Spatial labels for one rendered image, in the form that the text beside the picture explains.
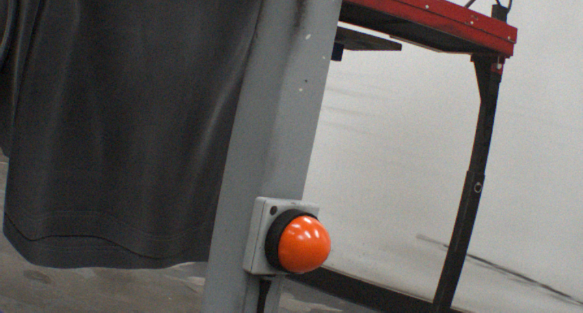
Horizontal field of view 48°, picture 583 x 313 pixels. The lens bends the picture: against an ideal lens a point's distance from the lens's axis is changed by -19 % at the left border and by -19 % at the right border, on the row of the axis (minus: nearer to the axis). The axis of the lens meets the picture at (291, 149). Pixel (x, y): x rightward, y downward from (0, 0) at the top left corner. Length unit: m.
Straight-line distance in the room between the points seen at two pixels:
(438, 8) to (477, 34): 0.14
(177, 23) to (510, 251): 2.12
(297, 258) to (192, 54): 0.38
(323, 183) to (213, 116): 2.46
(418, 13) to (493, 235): 1.13
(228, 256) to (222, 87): 0.36
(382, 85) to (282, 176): 2.65
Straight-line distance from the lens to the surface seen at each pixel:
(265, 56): 0.51
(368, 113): 3.17
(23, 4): 0.72
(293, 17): 0.50
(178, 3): 0.78
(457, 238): 2.27
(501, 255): 2.77
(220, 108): 0.85
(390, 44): 1.92
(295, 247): 0.48
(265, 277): 0.50
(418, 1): 1.93
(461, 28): 1.99
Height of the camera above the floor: 0.73
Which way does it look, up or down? 3 degrees down
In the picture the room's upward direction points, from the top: 12 degrees clockwise
